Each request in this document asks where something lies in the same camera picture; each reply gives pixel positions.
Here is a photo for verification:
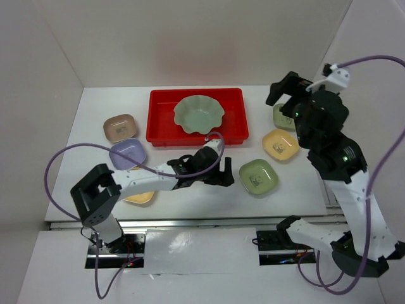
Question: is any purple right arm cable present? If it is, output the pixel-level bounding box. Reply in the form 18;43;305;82
297;55;405;295

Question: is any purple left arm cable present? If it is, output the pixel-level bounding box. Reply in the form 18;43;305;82
44;132;226;300

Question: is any green square panda plate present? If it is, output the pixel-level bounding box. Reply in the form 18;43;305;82
239;159;279;196

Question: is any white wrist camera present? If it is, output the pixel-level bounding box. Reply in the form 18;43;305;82
203;139;223;155
306;63;351;94

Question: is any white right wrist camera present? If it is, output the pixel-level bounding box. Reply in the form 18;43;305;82
306;63;351;94

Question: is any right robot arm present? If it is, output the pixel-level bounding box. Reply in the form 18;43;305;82
266;70;404;278

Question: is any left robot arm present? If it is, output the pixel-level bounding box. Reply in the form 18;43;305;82
70;147;235;253

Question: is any purple square plate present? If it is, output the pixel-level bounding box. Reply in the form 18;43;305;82
109;138;147;170

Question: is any green scalloped bowl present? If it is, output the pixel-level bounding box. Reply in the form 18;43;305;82
173;95;225;135

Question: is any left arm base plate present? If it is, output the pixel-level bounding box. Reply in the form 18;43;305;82
80;231;146;269

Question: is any red plastic bin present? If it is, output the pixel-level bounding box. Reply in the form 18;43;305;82
146;88;249;147

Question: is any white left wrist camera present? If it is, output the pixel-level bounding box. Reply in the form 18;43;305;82
203;139;223;155

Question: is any yellow square plate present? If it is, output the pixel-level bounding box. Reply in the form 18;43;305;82
262;129;299;162
121;167;156;206

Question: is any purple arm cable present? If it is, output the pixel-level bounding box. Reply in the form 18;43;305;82
44;132;226;300
297;55;405;295

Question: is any aluminium rail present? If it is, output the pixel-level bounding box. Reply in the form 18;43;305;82
47;186;349;231

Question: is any pink square plate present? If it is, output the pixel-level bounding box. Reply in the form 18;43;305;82
103;114;138;143

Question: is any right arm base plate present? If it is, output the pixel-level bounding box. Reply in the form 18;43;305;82
251;230;316;266

